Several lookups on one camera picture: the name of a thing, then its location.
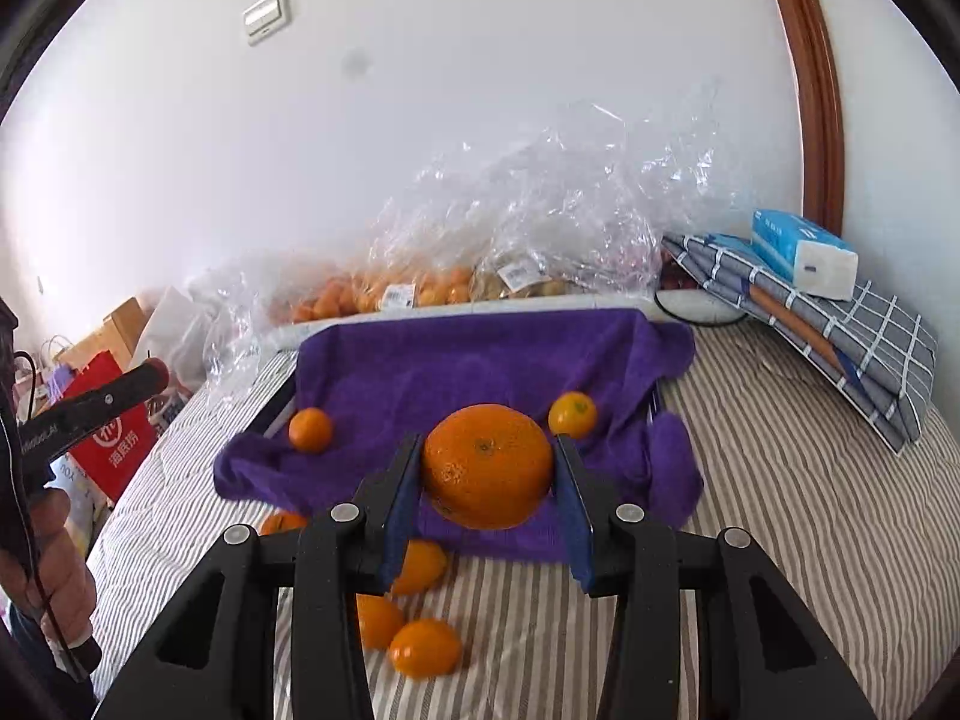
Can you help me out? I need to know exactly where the white round object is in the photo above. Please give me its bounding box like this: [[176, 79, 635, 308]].
[[654, 286, 752, 329]]

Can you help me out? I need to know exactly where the crumpled clear plastic bag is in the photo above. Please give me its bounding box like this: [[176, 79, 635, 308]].
[[196, 266, 301, 410]]

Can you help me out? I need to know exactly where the cardboard box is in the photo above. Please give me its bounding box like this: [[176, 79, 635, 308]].
[[56, 297, 152, 370]]

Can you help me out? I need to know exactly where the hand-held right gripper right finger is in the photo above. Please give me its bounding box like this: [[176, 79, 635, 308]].
[[553, 435, 878, 720]]

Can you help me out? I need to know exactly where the clear bag of small oranges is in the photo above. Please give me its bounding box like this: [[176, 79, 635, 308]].
[[266, 165, 488, 327]]

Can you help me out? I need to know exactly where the striped bed sheet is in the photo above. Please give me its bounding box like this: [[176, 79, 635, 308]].
[[82, 315, 960, 720]]

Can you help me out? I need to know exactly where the folded grey plaid cloth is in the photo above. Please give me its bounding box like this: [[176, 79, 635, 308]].
[[660, 231, 938, 455]]

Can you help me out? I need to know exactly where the red shopping bag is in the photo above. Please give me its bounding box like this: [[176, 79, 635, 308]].
[[60, 351, 160, 503]]

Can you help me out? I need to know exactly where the white wall switch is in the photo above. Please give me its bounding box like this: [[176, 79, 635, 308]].
[[241, 0, 290, 47]]

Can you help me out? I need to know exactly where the brown wooden door frame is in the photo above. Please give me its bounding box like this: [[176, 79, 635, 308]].
[[754, 0, 848, 242]]

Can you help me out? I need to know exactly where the person's left hand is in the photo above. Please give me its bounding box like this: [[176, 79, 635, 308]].
[[0, 486, 98, 662]]

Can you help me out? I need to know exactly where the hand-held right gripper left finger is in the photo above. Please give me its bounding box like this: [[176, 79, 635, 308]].
[[94, 431, 428, 720]]

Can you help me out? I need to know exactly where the large orange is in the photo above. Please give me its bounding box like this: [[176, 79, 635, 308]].
[[421, 403, 556, 531]]

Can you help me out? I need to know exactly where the purple towel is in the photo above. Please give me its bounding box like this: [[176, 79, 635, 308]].
[[214, 307, 706, 565]]

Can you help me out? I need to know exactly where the white plastic bag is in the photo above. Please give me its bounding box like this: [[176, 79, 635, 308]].
[[133, 285, 217, 392]]

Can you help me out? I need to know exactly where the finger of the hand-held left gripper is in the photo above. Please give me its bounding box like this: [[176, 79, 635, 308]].
[[19, 358, 172, 467]]

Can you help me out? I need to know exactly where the white paper bag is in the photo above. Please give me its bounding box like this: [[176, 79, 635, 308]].
[[31, 334, 82, 425]]

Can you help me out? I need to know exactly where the clear bag of brown fruits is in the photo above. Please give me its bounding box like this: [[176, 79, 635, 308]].
[[472, 82, 751, 302]]

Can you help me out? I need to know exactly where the blue white tissue pack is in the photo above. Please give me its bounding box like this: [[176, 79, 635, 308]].
[[750, 208, 860, 302]]

